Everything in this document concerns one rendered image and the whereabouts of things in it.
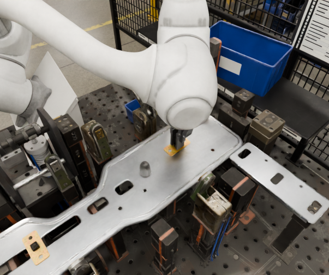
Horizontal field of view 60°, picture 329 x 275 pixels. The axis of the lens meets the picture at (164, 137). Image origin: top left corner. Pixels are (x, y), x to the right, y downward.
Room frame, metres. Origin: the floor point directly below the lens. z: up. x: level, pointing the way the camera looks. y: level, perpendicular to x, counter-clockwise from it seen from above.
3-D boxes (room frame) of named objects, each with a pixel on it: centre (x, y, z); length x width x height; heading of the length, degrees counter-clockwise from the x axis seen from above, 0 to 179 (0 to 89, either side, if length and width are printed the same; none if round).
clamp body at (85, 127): (0.59, 0.22, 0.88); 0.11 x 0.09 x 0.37; 40
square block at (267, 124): (0.63, -0.33, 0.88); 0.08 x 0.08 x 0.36; 40
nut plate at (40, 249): (0.25, 0.32, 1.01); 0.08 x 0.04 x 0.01; 40
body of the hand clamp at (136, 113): (0.68, 0.07, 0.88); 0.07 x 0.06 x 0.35; 40
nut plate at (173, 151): (0.56, -0.04, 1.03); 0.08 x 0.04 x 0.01; 130
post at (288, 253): (0.37, -0.40, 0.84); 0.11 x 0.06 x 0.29; 40
